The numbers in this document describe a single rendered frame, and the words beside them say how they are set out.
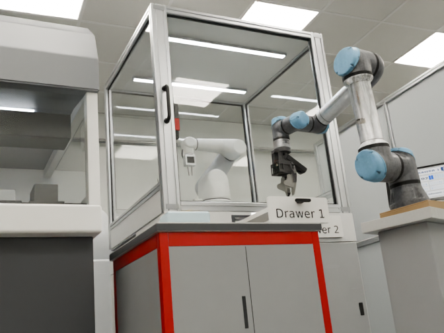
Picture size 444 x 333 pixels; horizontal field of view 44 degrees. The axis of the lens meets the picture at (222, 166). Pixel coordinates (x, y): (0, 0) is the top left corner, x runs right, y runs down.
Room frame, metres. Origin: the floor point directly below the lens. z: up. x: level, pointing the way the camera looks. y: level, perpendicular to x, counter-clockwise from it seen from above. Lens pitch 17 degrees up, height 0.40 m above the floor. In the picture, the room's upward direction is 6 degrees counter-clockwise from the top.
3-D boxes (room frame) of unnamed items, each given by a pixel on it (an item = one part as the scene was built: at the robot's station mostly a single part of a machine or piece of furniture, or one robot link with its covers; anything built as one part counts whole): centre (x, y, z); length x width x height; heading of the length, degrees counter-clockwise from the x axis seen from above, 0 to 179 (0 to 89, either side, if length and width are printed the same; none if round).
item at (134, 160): (2.76, 0.47, 1.52); 0.87 x 0.01 x 0.86; 27
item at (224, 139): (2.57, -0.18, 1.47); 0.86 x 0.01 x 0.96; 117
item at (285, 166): (2.34, -0.27, 1.11); 0.09 x 0.08 x 0.12; 117
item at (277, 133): (2.34, -0.28, 1.27); 0.09 x 0.08 x 0.11; 36
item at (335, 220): (2.67, -0.44, 0.87); 0.29 x 0.02 x 0.11; 117
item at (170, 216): (1.80, 0.14, 0.78); 0.15 x 0.10 x 0.04; 114
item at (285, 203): (2.24, -0.30, 0.87); 0.29 x 0.02 x 0.11; 117
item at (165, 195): (2.98, 0.03, 1.47); 1.02 x 0.95 x 1.04; 117
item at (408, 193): (2.05, -0.69, 0.84); 0.15 x 0.15 x 0.10
